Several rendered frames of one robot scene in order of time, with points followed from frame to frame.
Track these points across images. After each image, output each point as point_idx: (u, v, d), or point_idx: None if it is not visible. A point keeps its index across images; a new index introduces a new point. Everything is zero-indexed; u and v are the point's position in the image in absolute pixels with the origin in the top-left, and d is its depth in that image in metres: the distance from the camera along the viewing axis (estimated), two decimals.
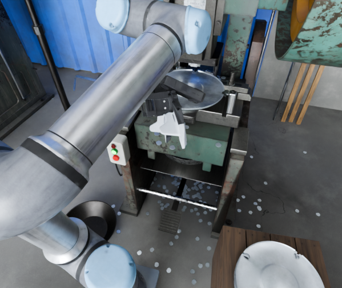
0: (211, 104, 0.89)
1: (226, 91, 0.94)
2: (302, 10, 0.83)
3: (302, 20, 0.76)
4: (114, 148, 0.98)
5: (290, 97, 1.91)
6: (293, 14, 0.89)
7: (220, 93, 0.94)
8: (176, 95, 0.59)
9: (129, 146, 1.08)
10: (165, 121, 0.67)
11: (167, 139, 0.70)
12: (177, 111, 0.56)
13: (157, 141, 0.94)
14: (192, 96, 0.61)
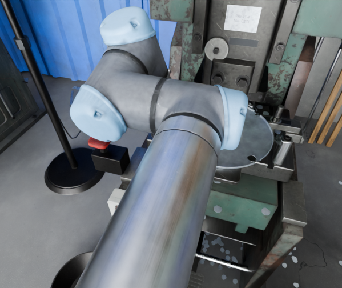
0: (269, 133, 0.69)
1: (280, 136, 0.67)
2: None
3: None
4: None
5: (321, 116, 1.64)
6: None
7: (254, 115, 0.75)
8: None
9: None
10: None
11: None
12: None
13: None
14: None
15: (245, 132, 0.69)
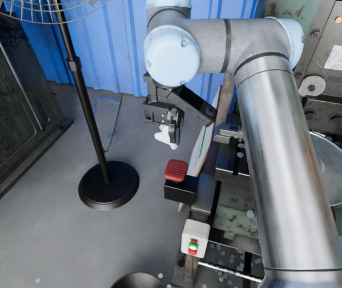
0: (325, 141, 0.75)
1: None
2: None
3: None
4: (195, 244, 0.70)
5: None
6: None
7: None
8: (177, 114, 0.52)
9: None
10: None
11: None
12: (169, 138, 0.56)
13: None
14: (196, 119, 0.52)
15: (314, 151, 0.72)
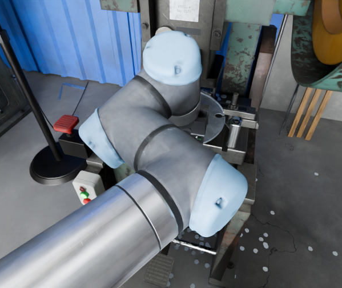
0: (202, 95, 0.82)
1: (230, 120, 0.72)
2: None
3: None
4: (83, 191, 0.76)
5: (299, 110, 1.69)
6: None
7: None
8: None
9: (106, 183, 0.86)
10: None
11: None
12: None
13: None
14: None
15: None
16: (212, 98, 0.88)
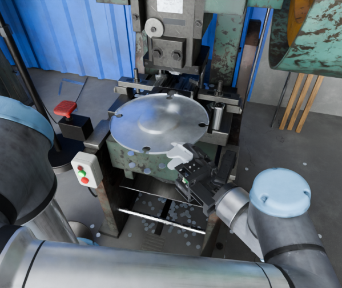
0: (193, 102, 0.79)
1: (212, 103, 0.79)
2: None
3: None
4: (81, 170, 0.83)
5: (289, 103, 1.76)
6: None
7: None
8: None
9: (102, 165, 0.94)
10: (186, 155, 0.59)
11: (175, 146, 0.63)
12: None
13: (130, 163, 0.80)
14: None
15: (178, 111, 0.75)
16: (200, 86, 0.95)
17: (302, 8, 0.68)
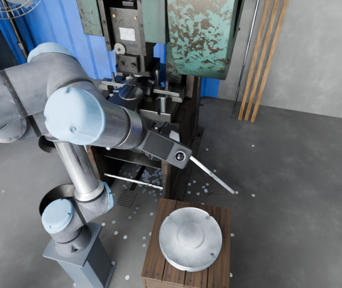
0: None
1: (159, 95, 1.25)
2: None
3: None
4: None
5: (243, 99, 2.22)
6: None
7: None
8: (150, 154, 0.52)
9: None
10: None
11: None
12: (157, 158, 0.58)
13: None
14: None
15: (213, 176, 0.71)
16: (156, 84, 1.41)
17: None
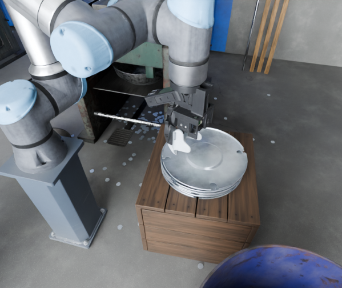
0: (243, 171, 0.80)
1: None
2: None
3: None
4: None
5: (257, 44, 1.93)
6: None
7: (141, 71, 1.37)
8: None
9: None
10: (176, 135, 0.58)
11: None
12: None
13: None
14: None
15: (222, 164, 0.82)
16: None
17: None
